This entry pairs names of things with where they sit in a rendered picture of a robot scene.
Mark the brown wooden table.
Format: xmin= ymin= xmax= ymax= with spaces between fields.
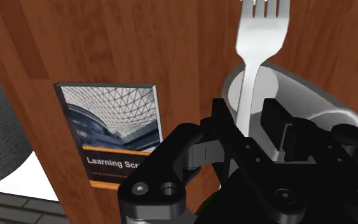
xmin=0 ymin=0 xmax=358 ymax=224

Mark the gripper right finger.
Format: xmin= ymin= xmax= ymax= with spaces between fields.
xmin=260 ymin=97 xmax=358 ymax=224

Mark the book with glass roof cover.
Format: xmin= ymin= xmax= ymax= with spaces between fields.
xmin=53 ymin=81 xmax=164 ymax=191

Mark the silver fork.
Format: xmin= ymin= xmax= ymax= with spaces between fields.
xmin=235 ymin=0 xmax=291 ymax=138

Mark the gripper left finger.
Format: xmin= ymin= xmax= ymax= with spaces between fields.
xmin=117 ymin=97 xmax=308 ymax=224

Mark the white mug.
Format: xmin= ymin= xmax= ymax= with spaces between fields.
xmin=221 ymin=60 xmax=358 ymax=162

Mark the dark grey fabric seat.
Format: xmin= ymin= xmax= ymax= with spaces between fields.
xmin=0 ymin=58 xmax=33 ymax=191

